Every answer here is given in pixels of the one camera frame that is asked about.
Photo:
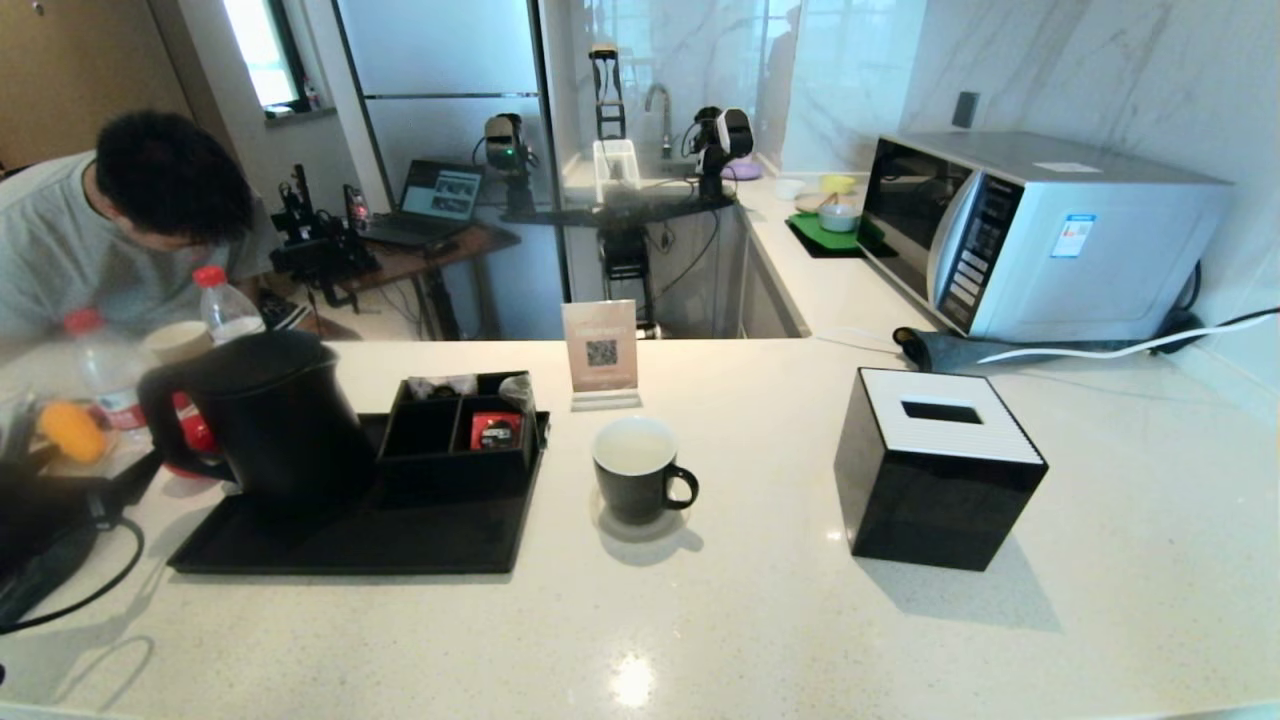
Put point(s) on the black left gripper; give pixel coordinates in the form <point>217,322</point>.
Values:
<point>110,485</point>

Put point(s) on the black electric kettle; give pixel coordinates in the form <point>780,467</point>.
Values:
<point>285,430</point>

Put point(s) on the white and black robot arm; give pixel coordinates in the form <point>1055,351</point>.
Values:
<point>725,133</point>

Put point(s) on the red packaged item with label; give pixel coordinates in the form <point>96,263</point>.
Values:
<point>497,432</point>

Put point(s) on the orange toy corn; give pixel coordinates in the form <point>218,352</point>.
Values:
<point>72,432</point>

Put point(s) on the red toy apple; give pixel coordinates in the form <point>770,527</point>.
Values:
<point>198,435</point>

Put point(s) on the clear water bottle red cap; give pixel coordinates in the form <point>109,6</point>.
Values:
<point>108,375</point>
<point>230,315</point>

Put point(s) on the brown paper cup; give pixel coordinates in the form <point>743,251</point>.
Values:
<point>178,342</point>

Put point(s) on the person in grey t-shirt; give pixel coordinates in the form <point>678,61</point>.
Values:
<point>60,250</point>

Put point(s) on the black serving tray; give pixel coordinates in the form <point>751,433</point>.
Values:
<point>400,535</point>

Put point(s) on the black compartment organizer box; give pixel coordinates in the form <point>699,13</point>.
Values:
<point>430,432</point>

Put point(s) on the white wrapped packet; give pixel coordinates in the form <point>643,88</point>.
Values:
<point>445,386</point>

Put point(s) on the open laptop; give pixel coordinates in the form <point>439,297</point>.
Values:
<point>440,195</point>

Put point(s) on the bright window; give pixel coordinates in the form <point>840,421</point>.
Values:
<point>262,50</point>

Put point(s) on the QR code sign stand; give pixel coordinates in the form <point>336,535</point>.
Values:
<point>600,345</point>

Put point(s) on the black mug white inside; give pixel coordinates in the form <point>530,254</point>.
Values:
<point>635,490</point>

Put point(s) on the grey refrigerator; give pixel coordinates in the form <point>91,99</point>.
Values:
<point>440,60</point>

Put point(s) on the black robot stand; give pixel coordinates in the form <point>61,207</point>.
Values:
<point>620,212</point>

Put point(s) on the white dish rack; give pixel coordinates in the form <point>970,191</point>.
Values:
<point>620,150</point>

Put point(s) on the metal faucet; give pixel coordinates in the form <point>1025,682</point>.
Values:
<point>668,125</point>

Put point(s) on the purple plate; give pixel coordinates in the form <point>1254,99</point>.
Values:
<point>745,171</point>

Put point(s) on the white bowl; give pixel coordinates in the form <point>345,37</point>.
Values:
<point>789,188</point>

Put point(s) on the green mat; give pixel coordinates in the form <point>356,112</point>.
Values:
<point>815,236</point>

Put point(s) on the beige plate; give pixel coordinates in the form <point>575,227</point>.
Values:
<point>808,203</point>

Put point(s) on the grey bowl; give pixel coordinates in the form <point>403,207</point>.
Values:
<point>838,218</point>

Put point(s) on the yellow bowl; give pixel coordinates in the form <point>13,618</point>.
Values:
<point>838,184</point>

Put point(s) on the black tissue box white lid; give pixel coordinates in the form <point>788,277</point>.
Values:
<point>930,500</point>

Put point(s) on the silver microwave oven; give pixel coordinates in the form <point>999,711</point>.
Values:
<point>1100,250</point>

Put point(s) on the black ladder-shaped frame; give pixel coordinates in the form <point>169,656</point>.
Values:
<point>604,55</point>

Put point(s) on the grey wall socket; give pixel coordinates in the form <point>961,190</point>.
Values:
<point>965,111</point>

